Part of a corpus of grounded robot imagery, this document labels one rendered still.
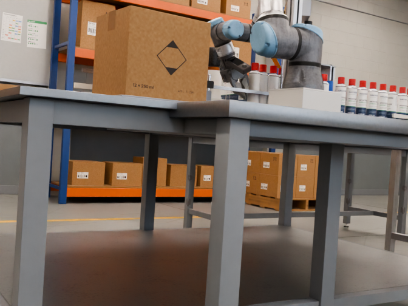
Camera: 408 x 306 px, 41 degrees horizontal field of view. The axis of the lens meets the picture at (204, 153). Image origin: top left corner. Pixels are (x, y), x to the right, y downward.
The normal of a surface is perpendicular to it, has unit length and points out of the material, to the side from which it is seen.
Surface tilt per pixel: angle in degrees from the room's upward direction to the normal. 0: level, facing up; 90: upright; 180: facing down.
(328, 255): 90
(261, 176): 90
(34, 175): 90
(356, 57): 90
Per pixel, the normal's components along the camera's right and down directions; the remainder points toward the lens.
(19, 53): 0.54, 0.05
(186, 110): -0.84, -0.04
